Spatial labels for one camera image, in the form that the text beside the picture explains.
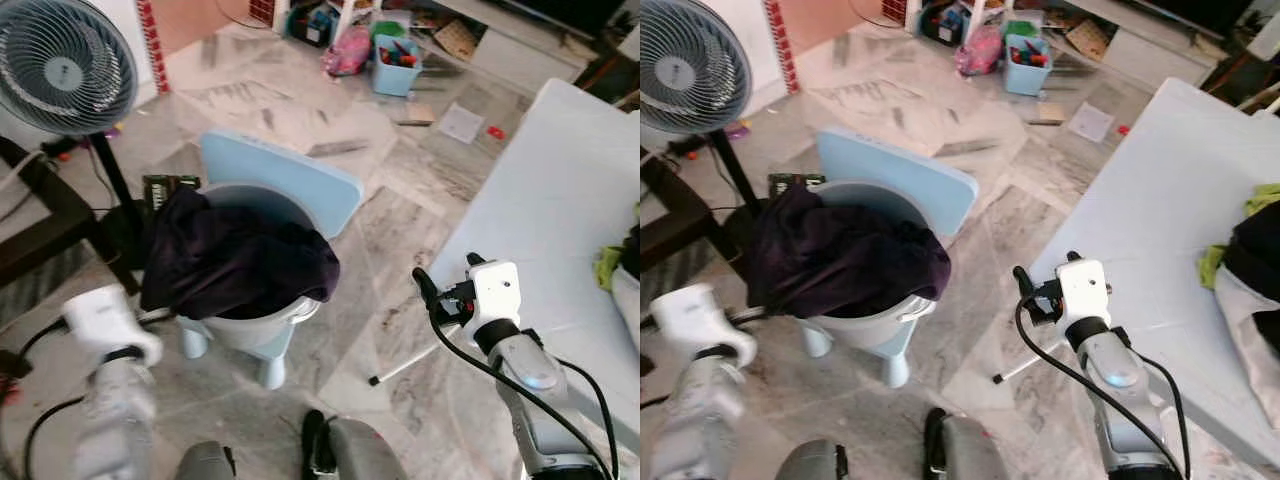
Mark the dark purple garment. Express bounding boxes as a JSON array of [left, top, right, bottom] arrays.
[[138, 185, 342, 323], [750, 183, 953, 321]]

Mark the white folding table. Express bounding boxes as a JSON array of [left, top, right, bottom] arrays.
[[368, 78, 641, 456], [993, 78, 1280, 471]]

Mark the green garment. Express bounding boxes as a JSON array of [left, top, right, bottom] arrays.
[[596, 232, 641, 294], [1198, 183, 1280, 292]]

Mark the white paper sheet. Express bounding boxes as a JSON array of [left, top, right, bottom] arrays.
[[437, 101, 487, 145], [1067, 101, 1115, 144]]

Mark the white garment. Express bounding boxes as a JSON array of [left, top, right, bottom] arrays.
[[1213, 265, 1280, 433], [610, 268, 641, 326]]

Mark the grey plastic laundry bin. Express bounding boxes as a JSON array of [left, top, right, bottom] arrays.
[[150, 180, 328, 391], [765, 180, 946, 389]]

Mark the light blue bin lid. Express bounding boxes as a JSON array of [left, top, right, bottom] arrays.
[[815, 125, 981, 239], [198, 128, 364, 241]]

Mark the grey robot right leg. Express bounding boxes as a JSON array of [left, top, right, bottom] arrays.
[[922, 408, 1011, 480], [300, 408, 409, 480]]

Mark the grey robot leg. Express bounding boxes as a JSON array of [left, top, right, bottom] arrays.
[[922, 408, 1011, 480], [175, 440, 238, 480], [300, 408, 409, 480], [775, 440, 851, 480]]

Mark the black garment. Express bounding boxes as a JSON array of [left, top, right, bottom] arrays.
[[1222, 200, 1280, 353]]

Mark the light blue toy box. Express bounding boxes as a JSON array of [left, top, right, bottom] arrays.
[[371, 35, 424, 99], [1003, 32, 1054, 98]]

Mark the dark wooden chair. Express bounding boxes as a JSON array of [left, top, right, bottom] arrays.
[[0, 135, 141, 296], [640, 150, 746, 261]]

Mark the white low shelf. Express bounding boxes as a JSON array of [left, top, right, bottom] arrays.
[[425, 0, 606, 96], [1055, 0, 1236, 91]]

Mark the brown puzzle board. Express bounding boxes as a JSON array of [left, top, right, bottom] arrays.
[[433, 18, 481, 63], [1063, 18, 1111, 61]]

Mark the pink bag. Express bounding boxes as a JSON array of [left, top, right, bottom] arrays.
[[953, 25, 1004, 78], [322, 25, 374, 79]]

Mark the black cardboard box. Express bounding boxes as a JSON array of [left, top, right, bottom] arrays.
[[140, 174, 203, 216], [768, 172, 828, 199]]

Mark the grey robot left leg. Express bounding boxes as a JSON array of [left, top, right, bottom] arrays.
[[775, 440, 851, 480], [175, 440, 238, 480]]

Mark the white standing fan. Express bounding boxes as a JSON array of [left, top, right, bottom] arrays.
[[640, 0, 763, 241], [0, 0, 143, 269]]

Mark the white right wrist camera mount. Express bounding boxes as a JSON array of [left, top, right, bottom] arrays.
[[1053, 258, 1113, 336], [463, 260, 524, 336]]

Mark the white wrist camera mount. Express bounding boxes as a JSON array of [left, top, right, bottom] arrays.
[[60, 283, 164, 369], [1053, 258, 1113, 336], [463, 260, 524, 336], [678, 283, 758, 369]]

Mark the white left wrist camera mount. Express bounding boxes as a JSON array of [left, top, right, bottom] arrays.
[[678, 283, 758, 369], [60, 283, 164, 369]]

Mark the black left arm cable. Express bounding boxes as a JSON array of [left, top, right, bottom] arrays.
[[0, 318, 86, 480]]

